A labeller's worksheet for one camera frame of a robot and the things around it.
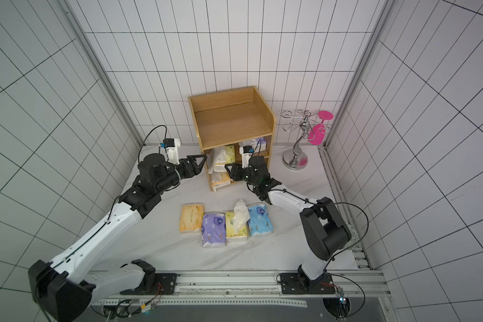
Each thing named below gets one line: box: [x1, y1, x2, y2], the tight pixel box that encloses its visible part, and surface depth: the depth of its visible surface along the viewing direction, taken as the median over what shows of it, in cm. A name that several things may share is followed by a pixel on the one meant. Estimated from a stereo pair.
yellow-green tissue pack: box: [225, 199, 251, 238], surface depth 86 cm
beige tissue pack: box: [210, 171, 232, 192], surface depth 99 cm
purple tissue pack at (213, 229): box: [201, 211, 227, 248], surface depth 83 cm
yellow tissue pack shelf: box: [206, 144, 236, 174], surface depth 85 cm
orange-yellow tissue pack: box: [179, 203, 204, 233], surface depth 87 cm
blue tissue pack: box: [246, 203, 274, 237], surface depth 86 cm
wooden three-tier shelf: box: [187, 85, 277, 192], surface depth 87 cm
